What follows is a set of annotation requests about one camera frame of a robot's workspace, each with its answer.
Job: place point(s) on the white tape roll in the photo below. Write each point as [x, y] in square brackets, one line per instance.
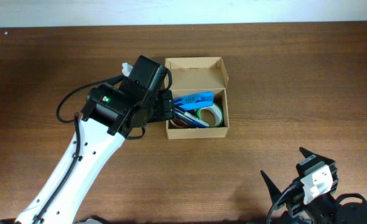
[178, 124]

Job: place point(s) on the green tape roll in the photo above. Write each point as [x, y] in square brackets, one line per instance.
[212, 115]

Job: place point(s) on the black silver marker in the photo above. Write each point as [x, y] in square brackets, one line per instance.
[194, 119]

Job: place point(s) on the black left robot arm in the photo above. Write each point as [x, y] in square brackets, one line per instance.
[113, 108]

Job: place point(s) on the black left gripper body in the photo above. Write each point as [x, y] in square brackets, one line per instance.
[165, 105]

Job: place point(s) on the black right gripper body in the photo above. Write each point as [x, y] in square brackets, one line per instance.
[295, 193]

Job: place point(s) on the cardboard box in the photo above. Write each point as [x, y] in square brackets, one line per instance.
[191, 75]

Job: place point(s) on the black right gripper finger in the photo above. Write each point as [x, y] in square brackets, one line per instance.
[306, 153]
[274, 192]

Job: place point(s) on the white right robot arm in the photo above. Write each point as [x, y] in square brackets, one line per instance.
[351, 208]

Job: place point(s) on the orange black stapler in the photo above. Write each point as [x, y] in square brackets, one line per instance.
[181, 122]

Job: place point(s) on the blue plastic case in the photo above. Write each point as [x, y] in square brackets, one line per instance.
[194, 101]

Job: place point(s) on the blue pen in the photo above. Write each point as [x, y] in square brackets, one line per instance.
[186, 123]

